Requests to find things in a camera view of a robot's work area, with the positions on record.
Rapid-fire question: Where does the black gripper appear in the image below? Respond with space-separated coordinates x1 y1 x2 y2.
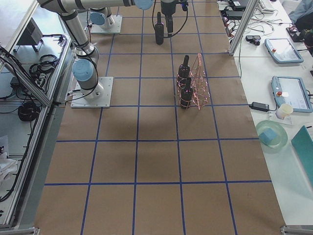
160 0 177 35

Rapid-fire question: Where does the dark glass wine bottle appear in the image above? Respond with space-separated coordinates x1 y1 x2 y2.
154 12 164 45

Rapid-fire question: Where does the dark wine bottle in rack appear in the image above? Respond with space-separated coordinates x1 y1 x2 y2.
176 55 190 89

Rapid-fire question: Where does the blue teach pendant upper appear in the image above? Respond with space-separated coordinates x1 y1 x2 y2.
264 38 304 64

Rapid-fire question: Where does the blue teach pendant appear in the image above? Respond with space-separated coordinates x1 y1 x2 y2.
271 76 313 113
264 38 304 64

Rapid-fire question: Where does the small black adapter brick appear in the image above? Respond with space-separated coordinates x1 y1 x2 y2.
249 102 269 112

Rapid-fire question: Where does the grey control box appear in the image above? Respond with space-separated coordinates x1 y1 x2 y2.
17 18 43 46

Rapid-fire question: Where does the blue teach pendant lower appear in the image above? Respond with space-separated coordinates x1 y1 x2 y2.
271 76 313 113

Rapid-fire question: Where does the white paper cup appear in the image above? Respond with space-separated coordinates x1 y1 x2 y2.
275 103 293 119

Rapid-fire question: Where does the blue foam cube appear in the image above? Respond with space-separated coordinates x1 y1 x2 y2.
259 128 277 144

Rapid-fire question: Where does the crumpled white cloth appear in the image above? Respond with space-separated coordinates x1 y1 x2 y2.
0 136 18 183

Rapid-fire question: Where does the copper wire wine rack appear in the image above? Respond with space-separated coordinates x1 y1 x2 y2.
177 54 210 109

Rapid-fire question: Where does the aluminium frame post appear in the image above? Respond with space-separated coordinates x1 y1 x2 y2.
228 0 259 56

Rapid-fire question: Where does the coiled black cable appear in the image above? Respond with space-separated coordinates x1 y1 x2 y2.
17 101 37 122

